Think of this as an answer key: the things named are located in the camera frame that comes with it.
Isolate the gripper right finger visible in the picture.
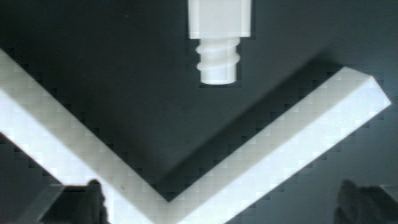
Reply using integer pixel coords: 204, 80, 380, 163
334, 180, 398, 224

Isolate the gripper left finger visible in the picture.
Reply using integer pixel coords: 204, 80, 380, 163
16, 180, 108, 224

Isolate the white table leg picked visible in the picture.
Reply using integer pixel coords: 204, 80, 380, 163
188, 0, 252, 85

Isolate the white L-shaped obstacle fence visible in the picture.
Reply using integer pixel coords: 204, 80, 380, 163
0, 50, 391, 224

